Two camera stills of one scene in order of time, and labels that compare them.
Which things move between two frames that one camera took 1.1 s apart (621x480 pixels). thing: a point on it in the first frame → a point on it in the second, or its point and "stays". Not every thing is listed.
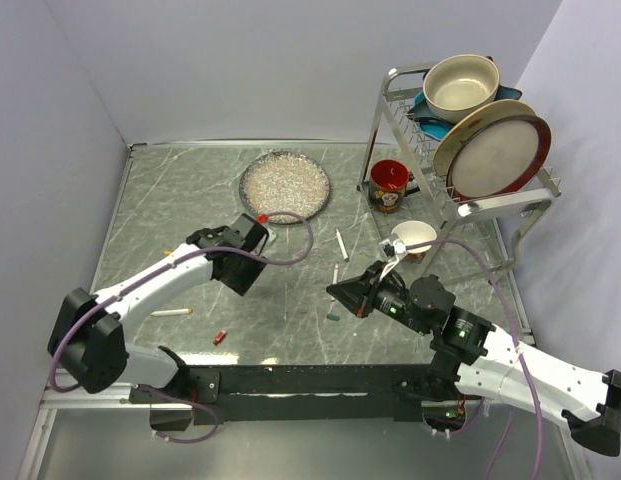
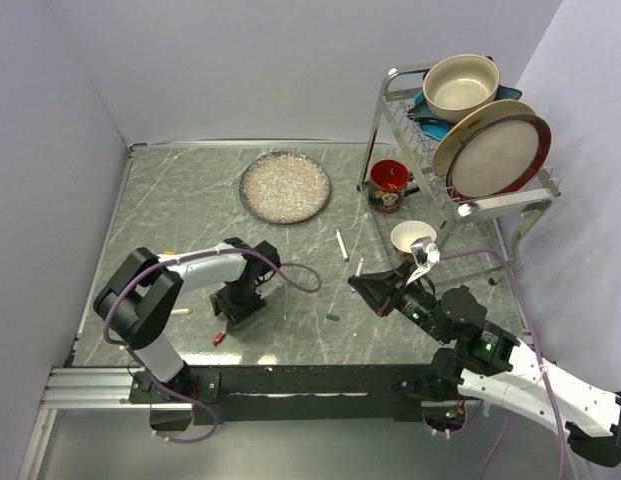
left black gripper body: x=243 y=276 → x=238 y=300
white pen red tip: x=336 y=269 → x=358 y=271
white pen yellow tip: x=172 y=312 stays
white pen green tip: x=342 y=246 stays
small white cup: x=412 y=232 stays
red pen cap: x=219 y=337 stays
